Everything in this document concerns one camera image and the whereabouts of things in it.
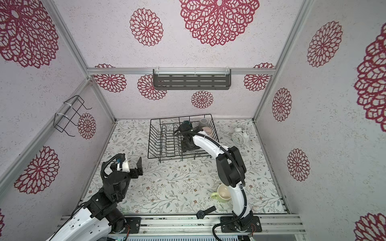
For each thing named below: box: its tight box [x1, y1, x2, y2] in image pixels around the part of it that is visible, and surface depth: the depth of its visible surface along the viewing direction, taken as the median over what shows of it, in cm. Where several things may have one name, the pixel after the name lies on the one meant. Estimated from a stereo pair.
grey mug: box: [199, 117, 210, 129], surface depth 105 cm
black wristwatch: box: [196, 205, 217, 220], surface depth 79 cm
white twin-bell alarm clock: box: [231, 127, 250, 146], surface depth 102 cm
